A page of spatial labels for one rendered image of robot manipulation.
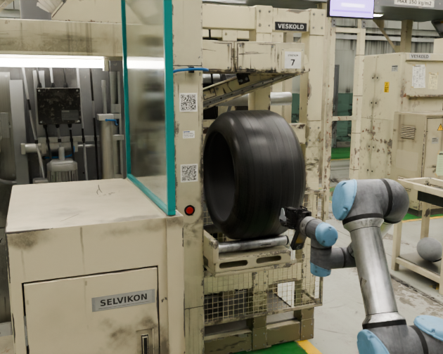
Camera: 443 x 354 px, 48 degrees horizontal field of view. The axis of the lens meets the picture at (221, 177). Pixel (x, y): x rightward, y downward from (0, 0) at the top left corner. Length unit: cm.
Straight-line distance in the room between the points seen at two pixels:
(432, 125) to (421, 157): 40
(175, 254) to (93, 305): 22
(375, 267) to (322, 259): 39
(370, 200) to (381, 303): 28
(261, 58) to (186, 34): 52
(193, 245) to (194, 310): 30
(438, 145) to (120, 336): 562
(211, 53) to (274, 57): 32
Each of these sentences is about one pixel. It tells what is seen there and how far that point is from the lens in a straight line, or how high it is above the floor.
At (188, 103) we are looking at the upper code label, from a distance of 203.
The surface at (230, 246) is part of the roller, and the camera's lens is 212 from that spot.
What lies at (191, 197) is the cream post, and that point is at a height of 111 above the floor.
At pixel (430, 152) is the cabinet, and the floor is 80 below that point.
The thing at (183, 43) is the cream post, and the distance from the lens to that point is 203.
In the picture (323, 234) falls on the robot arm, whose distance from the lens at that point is 175.
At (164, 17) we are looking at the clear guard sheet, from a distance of 117.
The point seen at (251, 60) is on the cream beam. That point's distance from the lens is 242.
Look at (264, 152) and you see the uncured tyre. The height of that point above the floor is 131.
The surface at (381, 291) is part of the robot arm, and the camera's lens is 144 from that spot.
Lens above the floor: 158
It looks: 10 degrees down
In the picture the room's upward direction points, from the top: straight up
